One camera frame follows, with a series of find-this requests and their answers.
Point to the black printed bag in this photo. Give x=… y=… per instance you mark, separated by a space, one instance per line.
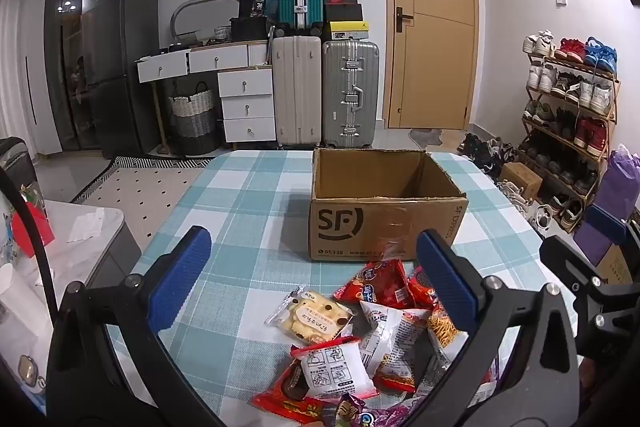
x=252 y=4

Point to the brown cardboard box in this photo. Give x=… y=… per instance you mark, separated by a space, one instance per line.
x=360 y=227

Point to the beige suitcase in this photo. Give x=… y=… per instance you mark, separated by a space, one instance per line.
x=295 y=92

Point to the dark grey refrigerator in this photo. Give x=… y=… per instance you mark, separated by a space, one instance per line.
x=125 y=57

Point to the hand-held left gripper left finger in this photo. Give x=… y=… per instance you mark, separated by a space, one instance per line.
x=177 y=277

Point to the silver suitcase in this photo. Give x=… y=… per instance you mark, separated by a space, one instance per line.
x=335 y=107

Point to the white side table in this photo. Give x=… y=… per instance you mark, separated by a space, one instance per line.
x=60 y=217

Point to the white red-trim cake packet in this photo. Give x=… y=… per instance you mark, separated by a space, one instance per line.
x=330 y=367

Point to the white drawer desk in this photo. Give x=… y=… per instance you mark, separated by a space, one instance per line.
x=245 y=107

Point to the oval metal tag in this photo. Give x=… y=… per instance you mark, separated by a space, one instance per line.
x=30 y=371

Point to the small white basket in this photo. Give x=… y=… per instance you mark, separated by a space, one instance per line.
x=222 y=33

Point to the red chocolate cookie packet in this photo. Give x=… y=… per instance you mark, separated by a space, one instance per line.
x=285 y=404

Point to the small brown shoe carton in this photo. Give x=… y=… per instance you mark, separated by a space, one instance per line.
x=522 y=179

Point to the woven laundry basket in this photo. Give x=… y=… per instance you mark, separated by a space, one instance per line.
x=192 y=112

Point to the cream dotted rug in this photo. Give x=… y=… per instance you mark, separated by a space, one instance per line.
x=135 y=197

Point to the red card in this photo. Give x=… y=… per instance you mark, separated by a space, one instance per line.
x=35 y=227

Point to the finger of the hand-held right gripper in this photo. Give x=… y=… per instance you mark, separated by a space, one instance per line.
x=606 y=223
x=570 y=257

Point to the oval grey-framed mirror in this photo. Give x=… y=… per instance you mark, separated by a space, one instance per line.
x=200 y=14

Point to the heap of loose shoes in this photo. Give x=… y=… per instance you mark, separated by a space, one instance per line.
x=480 y=152

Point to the purple bag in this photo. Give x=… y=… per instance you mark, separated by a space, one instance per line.
x=620 y=177

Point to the wooden door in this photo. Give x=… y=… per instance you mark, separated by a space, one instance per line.
x=435 y=72

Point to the plain black shoe box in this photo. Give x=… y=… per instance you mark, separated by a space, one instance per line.
x=343 y=12

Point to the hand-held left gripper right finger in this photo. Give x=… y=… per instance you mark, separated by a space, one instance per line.
x=445 y=277

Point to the yellow black shoe box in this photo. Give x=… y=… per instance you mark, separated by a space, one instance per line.
x=348 y=29

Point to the flat brown carton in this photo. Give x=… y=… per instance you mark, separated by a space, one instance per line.
x=617 y=267

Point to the clear cream biscuit packet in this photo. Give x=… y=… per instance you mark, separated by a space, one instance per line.
x=315 y=317

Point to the grey door mat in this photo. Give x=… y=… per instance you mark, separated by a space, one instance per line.
x=427 y=137

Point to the black storage box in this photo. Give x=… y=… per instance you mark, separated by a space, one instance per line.
x=247 y=31

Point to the purple candy packet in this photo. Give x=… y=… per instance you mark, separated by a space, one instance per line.
x=350 y=414

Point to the dark glass wardrobe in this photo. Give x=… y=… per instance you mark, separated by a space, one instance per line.
x=67 y=57

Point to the shoe rack with shoes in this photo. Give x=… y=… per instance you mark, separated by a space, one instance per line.
x=570 y=49

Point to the white tissue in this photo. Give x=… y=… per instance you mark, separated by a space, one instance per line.
x=85 y=227

